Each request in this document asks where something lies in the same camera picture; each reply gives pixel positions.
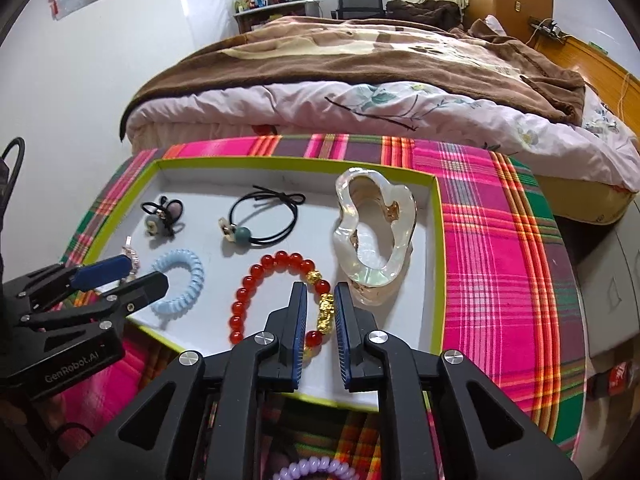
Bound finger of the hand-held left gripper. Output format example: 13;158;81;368
15;255;128;311
20;271;170;333

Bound bed with brown blanket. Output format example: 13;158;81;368
120;15;586;143

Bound plaid tablecloth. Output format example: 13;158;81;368
30;133;586;480

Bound black hair tie teal bead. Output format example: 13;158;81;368
218;186;306;250

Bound grey drawer cabinet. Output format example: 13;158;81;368
562;210;640;361

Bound black cable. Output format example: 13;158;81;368
0;136;27;243
47;421;103;468

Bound wooden headboard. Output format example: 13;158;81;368
532;35;640;136

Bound yellow mattress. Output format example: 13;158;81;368
537;175;633;226

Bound light blue spiral hair tie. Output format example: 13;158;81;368
150;248;206;317

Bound red bead bracelet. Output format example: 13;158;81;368
228;251;335;361

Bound white floral duvet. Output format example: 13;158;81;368
125;80;640;193

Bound clear hair claw clip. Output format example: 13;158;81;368
332;167;418;306

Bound rhinestone hair clip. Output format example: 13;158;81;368
122;237;142;281

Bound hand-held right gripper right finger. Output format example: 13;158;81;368
334;281;583;480

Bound cola bottle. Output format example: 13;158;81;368
585;355;640;401

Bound purple spiral hair tie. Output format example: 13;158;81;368
272;456;346;480

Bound yellow cardboard box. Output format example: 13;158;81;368
77;156;446;413

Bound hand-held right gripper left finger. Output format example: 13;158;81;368
59;281;308;480

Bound power strip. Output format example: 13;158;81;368
527;16;571;41

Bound black hair tie bear charms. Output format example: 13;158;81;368
141;198;185;237

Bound brown clothes pile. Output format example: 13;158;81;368
386;0;463;28

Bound desk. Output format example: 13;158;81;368
234;0;321;36

